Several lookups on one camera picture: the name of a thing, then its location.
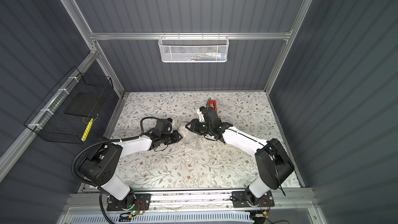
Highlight white wire basket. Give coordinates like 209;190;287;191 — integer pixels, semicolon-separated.
158;36;230;63

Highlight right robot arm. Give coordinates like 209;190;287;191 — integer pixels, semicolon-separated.
186;106;295;204

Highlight pens in white basket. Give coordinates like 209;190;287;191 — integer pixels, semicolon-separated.
186;52;227;61

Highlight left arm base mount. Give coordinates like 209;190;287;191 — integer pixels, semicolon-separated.
106;194;152;212

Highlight clear bubble wrap sheet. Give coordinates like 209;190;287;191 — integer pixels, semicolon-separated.
174;122;204;150

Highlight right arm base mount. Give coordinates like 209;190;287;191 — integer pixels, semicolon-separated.
230;191;275;208

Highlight aluminium front rail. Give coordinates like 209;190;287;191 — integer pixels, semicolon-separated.
63;188;319;213

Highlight black corrugated cable hose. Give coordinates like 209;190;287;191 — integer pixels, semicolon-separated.
70;116;165;187

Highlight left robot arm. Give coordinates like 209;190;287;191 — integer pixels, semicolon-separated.
71;116;182;206

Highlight black wire basket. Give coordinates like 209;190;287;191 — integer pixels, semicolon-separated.
24;67;114;144

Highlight red tape dispenser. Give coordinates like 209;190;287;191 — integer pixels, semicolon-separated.
207;99;217;112

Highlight floral table mat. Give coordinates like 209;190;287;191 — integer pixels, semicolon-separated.
111;92;281;189

